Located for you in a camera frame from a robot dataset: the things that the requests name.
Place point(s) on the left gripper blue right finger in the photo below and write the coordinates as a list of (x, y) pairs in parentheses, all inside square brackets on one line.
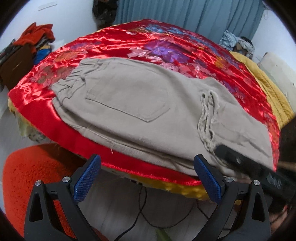
[(252, 220)]

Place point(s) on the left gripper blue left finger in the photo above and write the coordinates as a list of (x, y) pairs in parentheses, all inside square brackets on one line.
[(42, 221)]

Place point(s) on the beige khaki pants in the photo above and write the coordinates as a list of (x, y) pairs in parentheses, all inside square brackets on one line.
[(157, 115)]

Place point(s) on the orange fleece trousers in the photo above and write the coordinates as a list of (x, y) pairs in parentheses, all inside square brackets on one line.
[(48, 163)]

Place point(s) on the yellow dotted fleece blanket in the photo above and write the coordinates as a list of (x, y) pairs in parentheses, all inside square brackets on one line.
[(268, 88)]

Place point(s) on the black white floral bedsheet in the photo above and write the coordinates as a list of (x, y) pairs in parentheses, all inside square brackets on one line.
[(27, 130)]

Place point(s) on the striped clothes pile by curtain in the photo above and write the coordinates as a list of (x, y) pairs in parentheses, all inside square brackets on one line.
[(241, 45)]

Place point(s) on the blue garment on box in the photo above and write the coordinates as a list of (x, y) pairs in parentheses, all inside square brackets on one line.
[(41, 54)]

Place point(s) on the orange garment on box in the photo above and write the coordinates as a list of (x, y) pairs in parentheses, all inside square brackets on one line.
[(33, 34)]

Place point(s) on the blue pleated curtain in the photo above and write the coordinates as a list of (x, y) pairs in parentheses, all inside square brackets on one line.
[(207, 18)]

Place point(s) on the red floral satin bedspread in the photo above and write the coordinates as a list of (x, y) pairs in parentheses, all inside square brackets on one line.
[(171, 43)]

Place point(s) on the black clothes hanging on wall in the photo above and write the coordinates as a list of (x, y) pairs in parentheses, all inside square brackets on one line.
[(104, 13)]

